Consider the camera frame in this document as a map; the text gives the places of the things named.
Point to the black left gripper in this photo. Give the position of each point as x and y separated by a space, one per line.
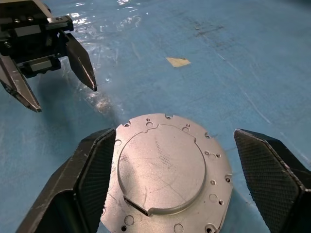
29 36

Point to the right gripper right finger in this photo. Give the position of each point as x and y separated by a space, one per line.
274 184

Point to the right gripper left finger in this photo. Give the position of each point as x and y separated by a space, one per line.
73 189

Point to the silver rotor cap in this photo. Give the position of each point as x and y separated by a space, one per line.
165 170

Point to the beige tape patch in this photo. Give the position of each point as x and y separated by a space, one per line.
178 61

